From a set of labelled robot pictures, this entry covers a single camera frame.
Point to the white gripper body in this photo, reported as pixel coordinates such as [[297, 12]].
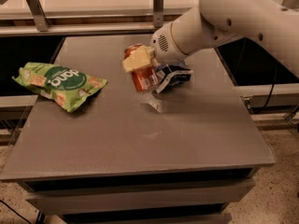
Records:
[[162, 46]]

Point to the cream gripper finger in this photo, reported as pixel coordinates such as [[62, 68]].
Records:
[[136, 57]]

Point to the red coke can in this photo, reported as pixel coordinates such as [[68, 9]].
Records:
[[145, 79]]

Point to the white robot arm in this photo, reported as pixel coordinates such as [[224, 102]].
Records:
[[213, 23]]

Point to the blue white chip bag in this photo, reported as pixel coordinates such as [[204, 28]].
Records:
[[172, 75]]

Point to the green snack bag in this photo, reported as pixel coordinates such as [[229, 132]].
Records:
[[68, 87]]

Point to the grey cabinet drawer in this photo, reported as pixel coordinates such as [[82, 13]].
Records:
[[76, 201]]

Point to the middle metal bracket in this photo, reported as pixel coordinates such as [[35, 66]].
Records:
[[158, 13]]

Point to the metal bracket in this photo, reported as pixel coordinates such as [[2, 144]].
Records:
[[158, 13], [38, 14]]

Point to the metal rail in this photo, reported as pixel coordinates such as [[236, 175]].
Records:
[[125, 28]]

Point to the left metal bracket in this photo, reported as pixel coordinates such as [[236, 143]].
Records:
[[38, 14]]

